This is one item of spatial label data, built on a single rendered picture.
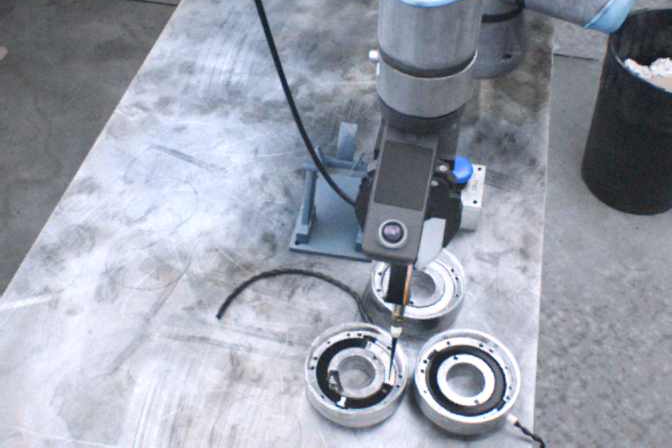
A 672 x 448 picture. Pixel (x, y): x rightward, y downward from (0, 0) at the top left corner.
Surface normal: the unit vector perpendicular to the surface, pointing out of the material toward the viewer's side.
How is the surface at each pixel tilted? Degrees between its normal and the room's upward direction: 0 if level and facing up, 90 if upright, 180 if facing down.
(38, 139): 0
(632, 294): 0
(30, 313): 0
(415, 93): 90
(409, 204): 29
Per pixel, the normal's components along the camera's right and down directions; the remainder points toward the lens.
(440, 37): 0.14, 0.73
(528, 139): 0.00, -0.67
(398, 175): -0.04, -0.24
